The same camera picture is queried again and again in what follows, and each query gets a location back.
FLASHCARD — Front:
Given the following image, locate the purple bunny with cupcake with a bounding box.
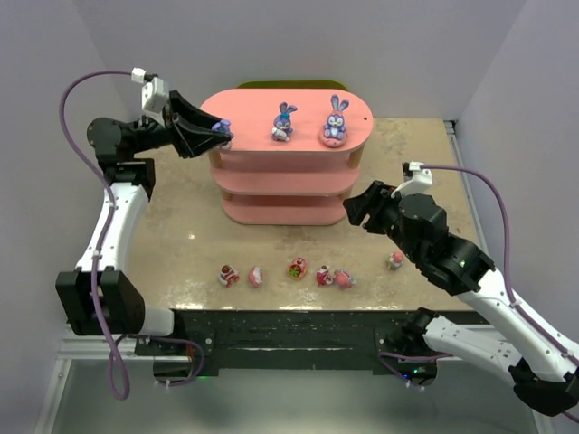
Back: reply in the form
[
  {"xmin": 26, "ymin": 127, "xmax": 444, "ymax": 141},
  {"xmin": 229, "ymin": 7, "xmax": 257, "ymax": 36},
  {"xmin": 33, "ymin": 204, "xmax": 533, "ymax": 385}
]
[{"xmin": 212, "ymin": 119, "xmax": 234, "ymax": 150}]

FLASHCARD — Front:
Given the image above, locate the red pink cake toy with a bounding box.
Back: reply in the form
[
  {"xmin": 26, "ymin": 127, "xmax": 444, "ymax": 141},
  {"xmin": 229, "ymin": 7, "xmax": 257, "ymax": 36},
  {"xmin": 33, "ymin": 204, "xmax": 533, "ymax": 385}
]
[{"xmin": 316, "ymin": 265, "xmax": 334, "ymax": 287}]

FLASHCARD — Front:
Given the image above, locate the round pink flower toy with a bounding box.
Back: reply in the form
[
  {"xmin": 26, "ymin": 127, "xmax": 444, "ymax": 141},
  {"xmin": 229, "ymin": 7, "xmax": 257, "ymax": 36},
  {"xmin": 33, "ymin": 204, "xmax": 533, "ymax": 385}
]
[{"xmin": 286, "ymin": 257, "xmax": 308, "ymax": 280}]

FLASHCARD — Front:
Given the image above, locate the purple bunny with bottle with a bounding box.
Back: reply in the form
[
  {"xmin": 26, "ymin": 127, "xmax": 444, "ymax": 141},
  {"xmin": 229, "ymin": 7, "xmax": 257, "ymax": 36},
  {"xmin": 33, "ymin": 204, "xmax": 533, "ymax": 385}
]
[{"xmin": 271, "ymin": 101, "xmax": 298, "ymax": 142}]

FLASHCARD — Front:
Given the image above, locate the red white strawberry toy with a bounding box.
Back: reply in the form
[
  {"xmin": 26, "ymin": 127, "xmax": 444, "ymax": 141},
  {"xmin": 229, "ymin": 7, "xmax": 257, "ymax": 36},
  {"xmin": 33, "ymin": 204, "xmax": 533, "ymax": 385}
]
[{"xmin": 218, "ymin": 265, "xmax": 240, "ymax": 288}]

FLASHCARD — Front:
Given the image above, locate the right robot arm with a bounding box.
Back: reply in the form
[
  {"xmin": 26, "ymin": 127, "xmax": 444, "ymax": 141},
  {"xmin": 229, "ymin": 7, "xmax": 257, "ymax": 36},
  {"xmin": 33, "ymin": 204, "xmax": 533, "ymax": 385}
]
[{"xmin": 343, "ymin": 181, "xmax": 578, "ymax": 417}]

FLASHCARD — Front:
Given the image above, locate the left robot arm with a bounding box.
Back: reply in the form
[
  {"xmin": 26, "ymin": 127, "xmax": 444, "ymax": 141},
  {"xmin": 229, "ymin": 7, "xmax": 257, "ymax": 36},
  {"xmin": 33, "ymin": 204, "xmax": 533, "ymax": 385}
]
[{"xmin": 55, "ymin": 90, "xmax": 233, "ymax": 336}]

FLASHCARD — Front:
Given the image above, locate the pink three-tier shelf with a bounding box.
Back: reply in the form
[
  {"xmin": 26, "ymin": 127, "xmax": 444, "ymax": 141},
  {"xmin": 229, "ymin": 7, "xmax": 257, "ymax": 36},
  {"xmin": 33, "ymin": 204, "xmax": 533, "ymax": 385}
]
[{"xmin": 201, "ymin": 89, "xmax": 373, "ymax": 225}]

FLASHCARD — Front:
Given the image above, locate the green board behind shelf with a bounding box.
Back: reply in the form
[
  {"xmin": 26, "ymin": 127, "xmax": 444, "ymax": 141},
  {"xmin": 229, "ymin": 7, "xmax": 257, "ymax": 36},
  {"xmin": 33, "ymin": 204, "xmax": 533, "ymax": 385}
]
[{"xmin": 237, "ymin": 80, "xmax": 348, "ymax": 91}]

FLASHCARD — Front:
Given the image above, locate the pink green standing toy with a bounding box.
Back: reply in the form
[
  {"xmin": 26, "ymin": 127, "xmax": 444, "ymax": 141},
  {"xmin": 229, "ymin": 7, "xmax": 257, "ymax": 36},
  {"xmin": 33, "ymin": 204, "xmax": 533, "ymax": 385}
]
[{"xmin": 387, "ymin": 251, "xmax": 404, "ymax": 271}]

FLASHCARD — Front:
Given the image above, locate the pink pig toy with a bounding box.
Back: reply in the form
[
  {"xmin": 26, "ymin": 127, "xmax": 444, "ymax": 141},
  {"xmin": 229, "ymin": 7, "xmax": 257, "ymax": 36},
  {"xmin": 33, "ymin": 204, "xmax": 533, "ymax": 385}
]
[{"xmin": 334, "ymin": 269, "xmax": 355, "ymax": 289}]

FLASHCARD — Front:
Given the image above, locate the pink white lying toy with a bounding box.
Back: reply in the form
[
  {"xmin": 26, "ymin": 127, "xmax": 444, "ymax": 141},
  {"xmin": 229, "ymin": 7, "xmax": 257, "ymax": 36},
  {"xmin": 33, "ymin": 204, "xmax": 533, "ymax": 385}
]
[{"xmin": 248, "ymin": 266, "xmax": 263, "ymax": 288}]

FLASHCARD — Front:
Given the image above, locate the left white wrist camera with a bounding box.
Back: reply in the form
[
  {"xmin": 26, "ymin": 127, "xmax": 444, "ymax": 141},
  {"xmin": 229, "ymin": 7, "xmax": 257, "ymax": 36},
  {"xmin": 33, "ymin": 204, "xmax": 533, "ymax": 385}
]
[{"xmin": 130, "ymin": 67, "xmax": 169, "ymax": 127}]

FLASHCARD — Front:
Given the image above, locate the black base frame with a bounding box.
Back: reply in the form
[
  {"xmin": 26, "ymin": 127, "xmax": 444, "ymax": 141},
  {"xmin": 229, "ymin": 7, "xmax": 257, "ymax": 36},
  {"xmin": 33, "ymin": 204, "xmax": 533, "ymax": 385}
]
[{"xmin": 130, "ymin": 308, "xmax": 489, "ymax": 379}]

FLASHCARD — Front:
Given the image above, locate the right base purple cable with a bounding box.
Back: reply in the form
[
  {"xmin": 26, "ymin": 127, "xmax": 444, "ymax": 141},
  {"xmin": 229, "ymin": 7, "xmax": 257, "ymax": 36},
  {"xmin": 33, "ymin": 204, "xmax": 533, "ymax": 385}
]
[{"xmin": 377, "ymin": 350, "xmax": 453, "ymax": 391}]

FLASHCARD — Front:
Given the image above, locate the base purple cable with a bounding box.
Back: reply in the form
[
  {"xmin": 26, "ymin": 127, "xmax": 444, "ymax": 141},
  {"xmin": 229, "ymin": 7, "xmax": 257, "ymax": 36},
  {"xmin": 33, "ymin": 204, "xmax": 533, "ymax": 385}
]
[
  {"xmin": 377, "ymin": 350, "xmax": 453, "ymax": 391},
  {"xmin": 153, "ymin": 338, "xmax": 207, "ymax": 389}
]

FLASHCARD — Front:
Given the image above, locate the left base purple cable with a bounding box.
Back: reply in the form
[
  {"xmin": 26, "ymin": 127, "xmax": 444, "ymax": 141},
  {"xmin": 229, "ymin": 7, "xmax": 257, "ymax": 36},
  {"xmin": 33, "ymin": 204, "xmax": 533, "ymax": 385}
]
[{"xmin": 153, "ymin": 338, "xmax": 207, "ymax": 389}]

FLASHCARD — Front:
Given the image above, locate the aluminium rail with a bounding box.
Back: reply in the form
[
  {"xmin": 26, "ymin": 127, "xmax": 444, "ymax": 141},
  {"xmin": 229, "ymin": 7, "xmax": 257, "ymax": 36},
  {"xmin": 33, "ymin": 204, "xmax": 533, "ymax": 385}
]
[{"xmin": 58, "ymin": 325, "xmax": 137, "ymax": 361}]

